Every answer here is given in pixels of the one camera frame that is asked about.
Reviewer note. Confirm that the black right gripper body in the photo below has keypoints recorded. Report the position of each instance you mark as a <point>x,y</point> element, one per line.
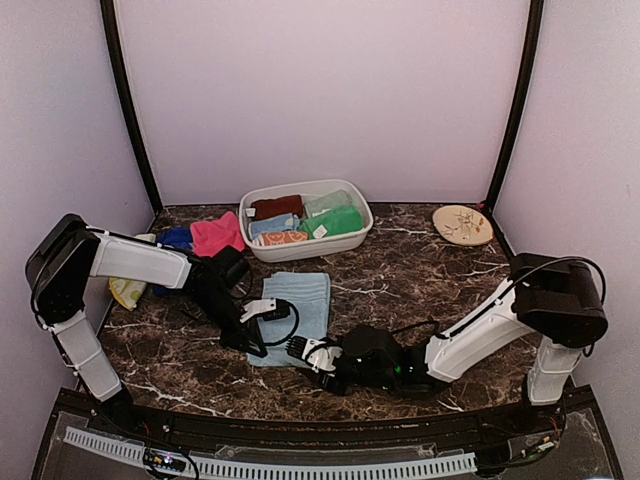
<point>378,381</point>

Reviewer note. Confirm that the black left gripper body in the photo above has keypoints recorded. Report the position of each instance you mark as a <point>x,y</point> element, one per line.
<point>214,302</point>

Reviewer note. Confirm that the dark blue towel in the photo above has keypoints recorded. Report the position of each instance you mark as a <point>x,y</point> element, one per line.
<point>177,237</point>

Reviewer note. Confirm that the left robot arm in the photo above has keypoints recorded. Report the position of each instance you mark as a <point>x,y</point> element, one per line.
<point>75,253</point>

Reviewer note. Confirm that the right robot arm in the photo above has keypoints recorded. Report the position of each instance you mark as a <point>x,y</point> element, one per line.
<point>559,298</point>

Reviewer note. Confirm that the pink towel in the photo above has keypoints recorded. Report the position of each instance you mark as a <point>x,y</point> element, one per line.
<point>211,237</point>

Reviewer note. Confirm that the rolled orange patterned towel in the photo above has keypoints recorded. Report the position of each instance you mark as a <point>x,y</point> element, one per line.
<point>273,239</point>

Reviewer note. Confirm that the yellow lemon print cloth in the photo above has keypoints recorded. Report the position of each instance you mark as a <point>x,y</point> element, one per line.
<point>127,292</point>

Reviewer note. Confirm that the rolled light blue towel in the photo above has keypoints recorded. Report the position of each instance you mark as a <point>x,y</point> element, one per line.
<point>280,223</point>

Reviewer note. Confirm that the rolled maroon towel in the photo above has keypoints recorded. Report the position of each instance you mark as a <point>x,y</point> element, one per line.
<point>268,208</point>

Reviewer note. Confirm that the rolled pale green towel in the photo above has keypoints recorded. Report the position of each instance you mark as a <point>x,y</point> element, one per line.
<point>323,204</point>

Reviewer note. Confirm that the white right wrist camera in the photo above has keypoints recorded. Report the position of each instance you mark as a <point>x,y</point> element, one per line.
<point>318,355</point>

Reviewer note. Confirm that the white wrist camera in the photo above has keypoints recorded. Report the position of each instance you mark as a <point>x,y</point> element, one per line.
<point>266,309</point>
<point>318,355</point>

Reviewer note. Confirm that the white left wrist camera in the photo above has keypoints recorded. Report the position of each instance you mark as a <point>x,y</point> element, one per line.
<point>266,309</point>

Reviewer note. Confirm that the black front table rail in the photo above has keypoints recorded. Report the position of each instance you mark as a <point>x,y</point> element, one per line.
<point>289,412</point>

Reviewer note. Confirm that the white slotted cable duct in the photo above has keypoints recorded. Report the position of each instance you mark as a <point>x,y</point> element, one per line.
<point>256,463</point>

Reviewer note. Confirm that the black left frame post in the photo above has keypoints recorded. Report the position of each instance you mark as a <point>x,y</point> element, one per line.
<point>126,100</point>

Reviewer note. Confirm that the black frame post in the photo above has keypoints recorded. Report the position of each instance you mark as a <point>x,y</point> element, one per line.
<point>126,100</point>
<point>521,89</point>

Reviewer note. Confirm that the black right frame post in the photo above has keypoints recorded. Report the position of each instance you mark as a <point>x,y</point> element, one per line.
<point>521,89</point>

